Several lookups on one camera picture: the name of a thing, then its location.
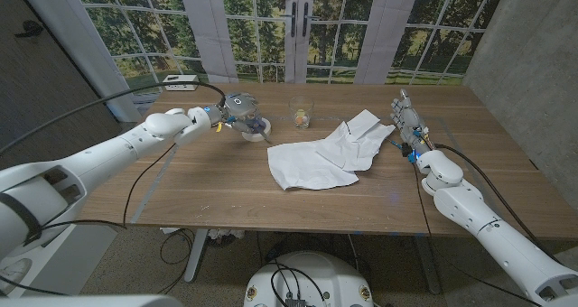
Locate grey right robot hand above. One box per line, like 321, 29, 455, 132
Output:
390, 88, 433, 157

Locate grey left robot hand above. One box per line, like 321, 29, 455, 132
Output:
219, 92, 267, 135

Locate white masking tape roll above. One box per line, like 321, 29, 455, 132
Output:
241, 116, 273, 143

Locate scissors with yellow handles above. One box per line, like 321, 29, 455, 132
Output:
243, 116, 274, 144

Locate clear drinking glass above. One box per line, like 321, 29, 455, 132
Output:
288, 96, 315, 130

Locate white cloth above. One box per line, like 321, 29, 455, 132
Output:
315, 108, 396, 172

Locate white socket box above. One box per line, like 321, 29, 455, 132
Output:
162, 74, 200, 92

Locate printed window backdrop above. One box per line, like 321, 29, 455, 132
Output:
71, 0, 509, 96

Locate crumpled white rag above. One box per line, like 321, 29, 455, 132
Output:
210, 228, 245, 247

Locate grey table leg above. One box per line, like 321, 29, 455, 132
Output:
414, 235, 443, 295

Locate white table leg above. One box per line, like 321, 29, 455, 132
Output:
183, 228, 210, 284

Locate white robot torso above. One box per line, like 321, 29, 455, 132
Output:
243, 251, 375, 307

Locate dark wooden door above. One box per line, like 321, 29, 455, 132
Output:
0, 0, 123, 172

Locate white floor platform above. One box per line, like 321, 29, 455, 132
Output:
35, 225, 119, 297

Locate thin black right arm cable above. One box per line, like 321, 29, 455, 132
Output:
411, 161, 545, 307

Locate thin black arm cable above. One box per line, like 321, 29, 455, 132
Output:
411, 161, 545, 307
0, 143, 177, 297

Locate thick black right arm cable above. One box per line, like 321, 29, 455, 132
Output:
432, 144, 564, 265

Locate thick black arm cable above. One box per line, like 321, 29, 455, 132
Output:
0, 80, 227, 156
432, 144, 564, 265

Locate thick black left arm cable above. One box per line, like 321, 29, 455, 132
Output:
0, 80, 227, 156

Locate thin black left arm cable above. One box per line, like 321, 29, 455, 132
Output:
0, 143, 177, 297

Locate black torso cable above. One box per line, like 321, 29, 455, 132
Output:
269, 261, 327, 307

